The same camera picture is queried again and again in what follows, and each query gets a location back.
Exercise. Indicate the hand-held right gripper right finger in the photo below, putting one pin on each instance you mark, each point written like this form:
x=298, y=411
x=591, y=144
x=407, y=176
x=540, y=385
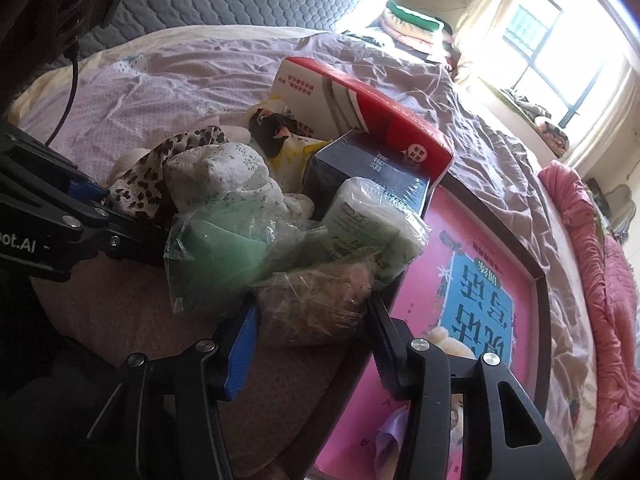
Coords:
x=392, y=360

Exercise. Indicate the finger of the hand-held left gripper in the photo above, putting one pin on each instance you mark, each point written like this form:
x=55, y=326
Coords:
x=130, y=247
x=85, y=190

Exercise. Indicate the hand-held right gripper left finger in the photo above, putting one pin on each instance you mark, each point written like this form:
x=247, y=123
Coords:
x=240, y=355

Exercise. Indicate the leopard print cloth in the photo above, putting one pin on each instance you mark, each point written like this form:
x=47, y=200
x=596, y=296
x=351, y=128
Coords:
x=145, y=180

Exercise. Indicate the brown item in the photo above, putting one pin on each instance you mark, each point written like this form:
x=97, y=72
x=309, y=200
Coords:
x=310, y=305

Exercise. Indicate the cream floral cloth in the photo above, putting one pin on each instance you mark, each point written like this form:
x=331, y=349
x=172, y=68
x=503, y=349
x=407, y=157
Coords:
x=225, y=170

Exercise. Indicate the green printed tissue packet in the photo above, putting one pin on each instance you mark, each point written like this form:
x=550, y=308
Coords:
x=370, y=225

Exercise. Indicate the dark framed pink tray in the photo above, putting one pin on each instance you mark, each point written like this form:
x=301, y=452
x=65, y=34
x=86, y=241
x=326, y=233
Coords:
x=440, y=210

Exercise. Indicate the green cloth in plastic bag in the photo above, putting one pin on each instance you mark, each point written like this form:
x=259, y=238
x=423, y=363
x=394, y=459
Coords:
x=220, y=250

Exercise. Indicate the purple printed quilt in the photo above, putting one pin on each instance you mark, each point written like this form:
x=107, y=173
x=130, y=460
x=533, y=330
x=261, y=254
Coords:
x=150, y=90

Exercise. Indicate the yellow cartoon packet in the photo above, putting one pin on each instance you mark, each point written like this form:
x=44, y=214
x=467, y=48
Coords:
x=292, y=157

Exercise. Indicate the dark blue box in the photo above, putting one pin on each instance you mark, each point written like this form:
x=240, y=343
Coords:
x=360, y=165

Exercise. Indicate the pink quilt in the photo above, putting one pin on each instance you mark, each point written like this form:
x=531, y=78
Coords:
x=600, y=285

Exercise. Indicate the red tissue box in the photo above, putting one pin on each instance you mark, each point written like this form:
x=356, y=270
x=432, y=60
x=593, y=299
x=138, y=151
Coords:
x=400, y=125

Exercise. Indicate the vanity mirror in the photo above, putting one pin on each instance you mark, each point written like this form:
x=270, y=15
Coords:
x=620, y=210

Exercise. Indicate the floral patterned pillow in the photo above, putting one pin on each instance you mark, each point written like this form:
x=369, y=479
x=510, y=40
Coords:
x=552, y=135

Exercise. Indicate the green window sill mat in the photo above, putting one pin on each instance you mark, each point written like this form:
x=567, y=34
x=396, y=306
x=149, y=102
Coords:
x=505, y=100

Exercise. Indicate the dark patterned blanket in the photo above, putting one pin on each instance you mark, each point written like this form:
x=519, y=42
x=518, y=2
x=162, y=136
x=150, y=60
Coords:
x=522, y=102

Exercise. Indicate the cream curtain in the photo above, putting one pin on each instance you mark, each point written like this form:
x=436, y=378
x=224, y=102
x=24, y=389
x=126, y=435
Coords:
x=490, y=25
x=610, y=125

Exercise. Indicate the pile of folded pastel blankets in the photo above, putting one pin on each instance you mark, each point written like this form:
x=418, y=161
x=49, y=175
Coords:
x=405, y=35

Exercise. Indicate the window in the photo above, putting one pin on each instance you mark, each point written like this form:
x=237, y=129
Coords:
x=550, y=60

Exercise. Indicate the green folded blanket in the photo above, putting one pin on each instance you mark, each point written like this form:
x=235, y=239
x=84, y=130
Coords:
x=410, y=12

